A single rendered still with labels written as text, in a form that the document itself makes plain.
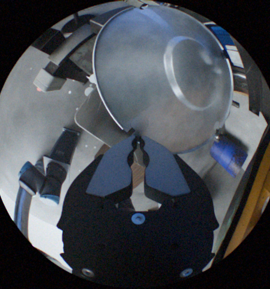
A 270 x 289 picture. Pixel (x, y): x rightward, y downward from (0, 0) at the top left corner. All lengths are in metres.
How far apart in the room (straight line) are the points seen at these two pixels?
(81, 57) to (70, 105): 0.71
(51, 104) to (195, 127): 1.00
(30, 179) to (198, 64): 0.60
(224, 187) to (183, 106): 3.31
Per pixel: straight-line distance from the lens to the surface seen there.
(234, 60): 0.25
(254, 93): 0.21
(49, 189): 0.54
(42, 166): 1.32
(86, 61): 0.26
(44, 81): 0.32
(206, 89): 0.18
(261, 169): 0.46
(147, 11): 0.18
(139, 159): 0.16
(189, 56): 0.16
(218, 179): 3.44
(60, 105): 0.98
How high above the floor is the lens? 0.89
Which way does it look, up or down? 54 degrees down
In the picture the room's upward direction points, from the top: 148 degrees clockwise
